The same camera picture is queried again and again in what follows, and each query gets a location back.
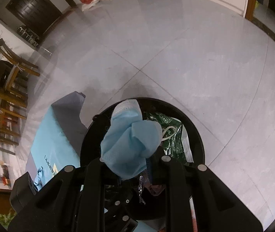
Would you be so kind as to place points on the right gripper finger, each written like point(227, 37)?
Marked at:
point(159, 169)

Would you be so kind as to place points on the light blue face mask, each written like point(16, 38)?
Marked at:
point(129, 140)

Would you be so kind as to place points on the black round trash bin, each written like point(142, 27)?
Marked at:
point(107, 201)

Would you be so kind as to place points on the dark green foil packet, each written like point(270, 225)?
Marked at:
point(175, 141)

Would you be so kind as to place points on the green potted plant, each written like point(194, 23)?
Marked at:
point(5, 219)

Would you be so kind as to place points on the light blue patterned rug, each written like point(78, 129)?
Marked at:
point(58, 140)

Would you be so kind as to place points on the wooden dining chair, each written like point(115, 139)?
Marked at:
point(20, 65)

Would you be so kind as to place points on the dark wooden door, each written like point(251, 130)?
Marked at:
point(38, 15)

